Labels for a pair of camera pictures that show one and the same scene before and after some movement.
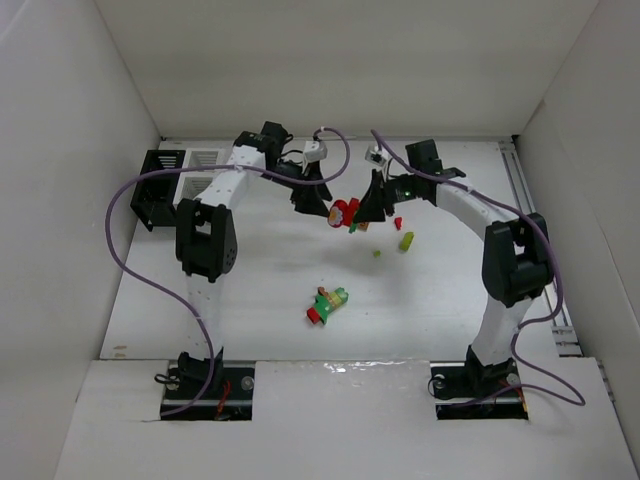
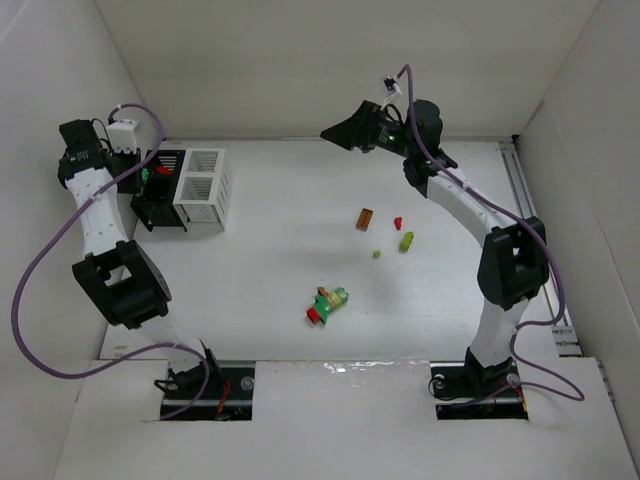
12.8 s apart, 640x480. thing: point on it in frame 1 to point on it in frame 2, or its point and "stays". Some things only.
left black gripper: (304, 190) to (147, 201)
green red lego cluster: (324, 304) stays
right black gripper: (378, 191) to (363, 128)
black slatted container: (153, 200) stays
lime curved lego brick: (406, 240) stays
